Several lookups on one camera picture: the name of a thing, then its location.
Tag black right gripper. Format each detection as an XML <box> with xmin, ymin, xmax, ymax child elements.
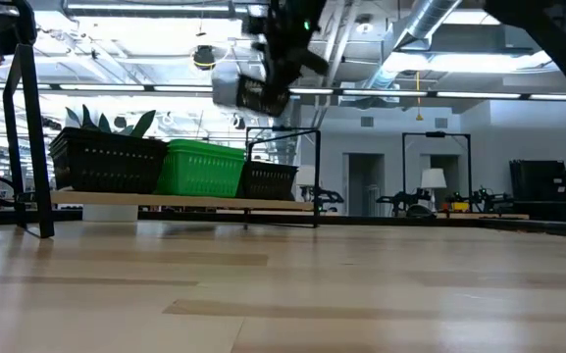
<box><xmin>255</xmin><ymin>17</ymin><xmax>332</xmax><ymax>97</ymax></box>

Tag artificial green plant white pot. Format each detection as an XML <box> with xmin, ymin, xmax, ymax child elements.
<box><xmin>64</xmin><ymin>103</ymin><xmax>158</xmax><ymax>224</ymax></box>

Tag white shade table lamp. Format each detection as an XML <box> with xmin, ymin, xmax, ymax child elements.
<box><xmin>419</xmin><ymin>168</ymin><xmax>448</xmax><ymax>212</ymax></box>

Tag wooden background table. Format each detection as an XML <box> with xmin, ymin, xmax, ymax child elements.
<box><xmin>434</xmin><ymin>211</ymin><xmax>531</xmax><ymax>221</ymax></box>

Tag black background cart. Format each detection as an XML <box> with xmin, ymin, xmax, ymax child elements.
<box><xmin>508</xmin><ymin>159</ymin><xmax>566</xmax><ymax>224</ymax></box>

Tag black ceiling cable reel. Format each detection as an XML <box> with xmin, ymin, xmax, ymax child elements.
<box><xmin>192</xmin><ymin>43</ymin><xmax>218</xmax><ymax>72</ymax></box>

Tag yellow hanging cord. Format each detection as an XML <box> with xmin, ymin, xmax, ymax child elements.
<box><xmin>413</xmin><ymin>71</ymin><xmax>425</xmax><ymax>123</ymax></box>

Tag black metal background frame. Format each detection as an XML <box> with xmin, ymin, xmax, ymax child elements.
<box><xmin>401</xmin><ymin>130</ymin><xmax>474</xmax><ymax>213</ymax></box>

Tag silver ceiling air duct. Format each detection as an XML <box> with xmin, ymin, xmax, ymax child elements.
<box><xmin>368</xmin><ymin>0</ymin><xmax>464</xmax><ymax>90</ymax></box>

